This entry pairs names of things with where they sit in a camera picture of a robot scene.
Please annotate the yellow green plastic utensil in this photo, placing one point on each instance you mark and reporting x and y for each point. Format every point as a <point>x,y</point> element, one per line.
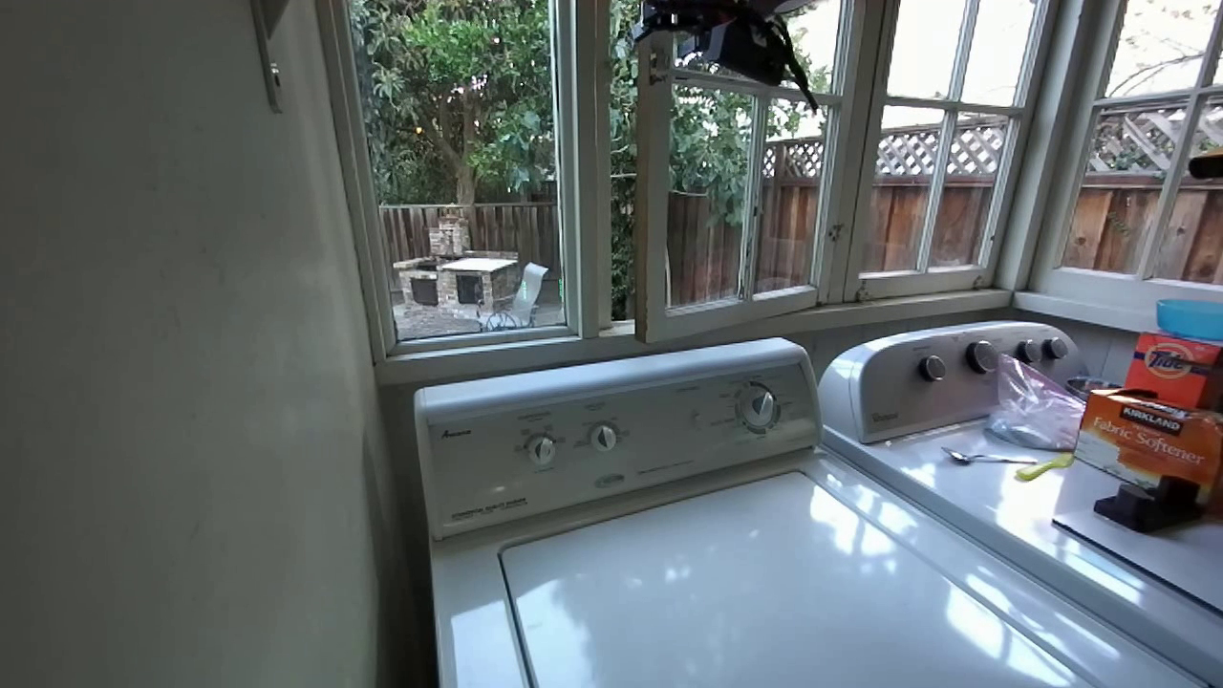
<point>1043,466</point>

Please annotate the white casement window sash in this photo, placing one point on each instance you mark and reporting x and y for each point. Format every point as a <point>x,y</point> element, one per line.
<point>711,242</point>

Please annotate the orange detergent box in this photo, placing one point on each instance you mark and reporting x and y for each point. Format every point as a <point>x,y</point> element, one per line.
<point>1180,372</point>

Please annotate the large washer dial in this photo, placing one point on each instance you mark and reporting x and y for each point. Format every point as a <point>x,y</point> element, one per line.
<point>759,405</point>

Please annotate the white dryer machine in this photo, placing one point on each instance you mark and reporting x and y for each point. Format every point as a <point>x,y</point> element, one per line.
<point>901,404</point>

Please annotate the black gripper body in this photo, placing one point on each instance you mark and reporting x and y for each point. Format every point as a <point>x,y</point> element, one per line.
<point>741,34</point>

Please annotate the white top-load washing machine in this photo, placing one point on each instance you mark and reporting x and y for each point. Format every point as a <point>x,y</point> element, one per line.
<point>711,554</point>

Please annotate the orange fabric softener box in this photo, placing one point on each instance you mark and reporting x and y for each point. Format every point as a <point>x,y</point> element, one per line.
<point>1144,441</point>

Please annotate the small washer knob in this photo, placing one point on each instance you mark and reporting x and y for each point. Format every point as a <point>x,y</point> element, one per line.
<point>604,438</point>
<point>539,449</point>

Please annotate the small left washer knob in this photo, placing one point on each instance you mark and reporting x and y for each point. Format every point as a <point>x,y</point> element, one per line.
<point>539,449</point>

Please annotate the metal spoon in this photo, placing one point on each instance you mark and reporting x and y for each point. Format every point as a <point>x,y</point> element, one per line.
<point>962,457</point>

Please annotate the clear plastic bag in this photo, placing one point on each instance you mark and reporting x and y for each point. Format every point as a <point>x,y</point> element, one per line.
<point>1033,405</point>

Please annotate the grey patio chair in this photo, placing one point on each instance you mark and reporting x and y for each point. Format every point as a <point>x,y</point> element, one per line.
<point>524,297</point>

